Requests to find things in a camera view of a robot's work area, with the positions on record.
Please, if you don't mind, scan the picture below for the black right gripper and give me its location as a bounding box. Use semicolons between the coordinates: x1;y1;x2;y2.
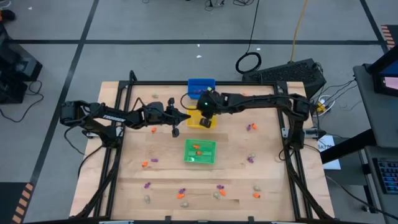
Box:
197;90;231;129

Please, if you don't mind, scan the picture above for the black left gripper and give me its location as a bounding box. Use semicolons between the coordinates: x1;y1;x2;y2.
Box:
140;98;191;138

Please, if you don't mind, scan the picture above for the yellow plastic basket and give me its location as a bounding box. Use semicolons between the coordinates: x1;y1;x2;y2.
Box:
186;105;218;130

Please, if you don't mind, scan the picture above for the blue plastic basket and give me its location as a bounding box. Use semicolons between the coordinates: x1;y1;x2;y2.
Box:
187;78;216;100

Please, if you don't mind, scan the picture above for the green plastic basket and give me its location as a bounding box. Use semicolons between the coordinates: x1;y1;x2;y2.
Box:
183;139;217;165

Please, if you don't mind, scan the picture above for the black equipment case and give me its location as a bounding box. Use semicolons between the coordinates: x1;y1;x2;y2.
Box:
241;58;327;101

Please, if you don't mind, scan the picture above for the white paper sheet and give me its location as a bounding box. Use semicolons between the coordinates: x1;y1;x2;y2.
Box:
316;135;342;170

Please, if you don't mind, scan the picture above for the black desk support beam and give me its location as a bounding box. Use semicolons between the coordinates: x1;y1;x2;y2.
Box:
319;128;377;165

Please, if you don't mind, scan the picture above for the black equipment stack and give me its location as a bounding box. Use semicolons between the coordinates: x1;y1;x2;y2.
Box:
0;23;44;105

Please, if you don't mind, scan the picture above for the grey desk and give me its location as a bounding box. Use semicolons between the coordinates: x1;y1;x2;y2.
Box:
357;145;398;224
352;63;398;149

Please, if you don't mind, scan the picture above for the hazard-striped black floor mat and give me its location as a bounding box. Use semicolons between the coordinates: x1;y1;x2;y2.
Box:
379;24;398;53
0;182;34;224

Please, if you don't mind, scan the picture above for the black computer monitor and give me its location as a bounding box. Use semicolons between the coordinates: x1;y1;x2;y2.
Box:
368;45;398;97

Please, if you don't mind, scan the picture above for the black keyboard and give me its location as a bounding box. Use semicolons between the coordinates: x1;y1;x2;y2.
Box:
372;157;398;195

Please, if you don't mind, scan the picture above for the person's foot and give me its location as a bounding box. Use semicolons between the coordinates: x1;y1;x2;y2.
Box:
0;9;16;22

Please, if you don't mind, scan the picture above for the black coiled cable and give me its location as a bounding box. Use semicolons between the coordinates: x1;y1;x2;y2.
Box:
234;0;262;75

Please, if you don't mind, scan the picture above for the white cable loop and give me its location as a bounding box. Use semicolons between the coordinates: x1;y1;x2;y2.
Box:
317;94;336;110

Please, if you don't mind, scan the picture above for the yellow hanging power cable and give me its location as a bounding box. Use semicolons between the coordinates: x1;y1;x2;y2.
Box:
289;0;309;62

